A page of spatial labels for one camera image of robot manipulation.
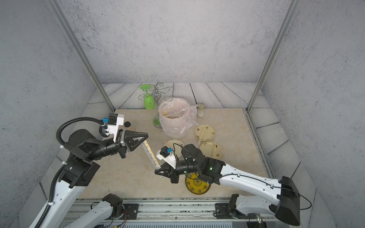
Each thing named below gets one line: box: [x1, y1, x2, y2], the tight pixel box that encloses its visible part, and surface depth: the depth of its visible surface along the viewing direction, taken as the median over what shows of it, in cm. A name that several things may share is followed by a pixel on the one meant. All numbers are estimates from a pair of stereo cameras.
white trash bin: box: [158, 97, 192, 140], surface depth 89 cm
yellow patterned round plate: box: [184, 172, 212, 195], surface depth 82 cm
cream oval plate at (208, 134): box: [194, 123, 216, 142], surface depth 107 cm
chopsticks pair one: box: [141, 139, 161, 170], surface depth 57 cm
